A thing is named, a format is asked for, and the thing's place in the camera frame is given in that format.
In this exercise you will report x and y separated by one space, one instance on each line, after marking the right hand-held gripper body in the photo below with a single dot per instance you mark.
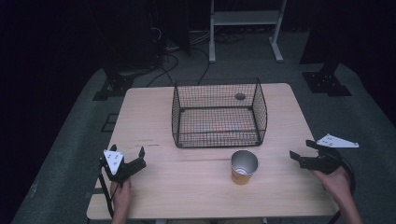
327 155

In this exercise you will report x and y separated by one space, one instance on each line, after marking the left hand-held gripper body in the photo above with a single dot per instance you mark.
116 166

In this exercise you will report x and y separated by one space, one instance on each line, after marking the silver metal cup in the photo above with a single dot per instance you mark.
243 168

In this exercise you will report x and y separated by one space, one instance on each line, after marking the person's left hand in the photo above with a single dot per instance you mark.
121 194

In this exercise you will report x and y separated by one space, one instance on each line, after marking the person's right hand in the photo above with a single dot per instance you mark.
336 183

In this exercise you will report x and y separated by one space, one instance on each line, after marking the black stand base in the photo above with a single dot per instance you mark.
327 82
113 85

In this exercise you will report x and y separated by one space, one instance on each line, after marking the white metal stand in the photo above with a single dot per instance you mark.
246 28

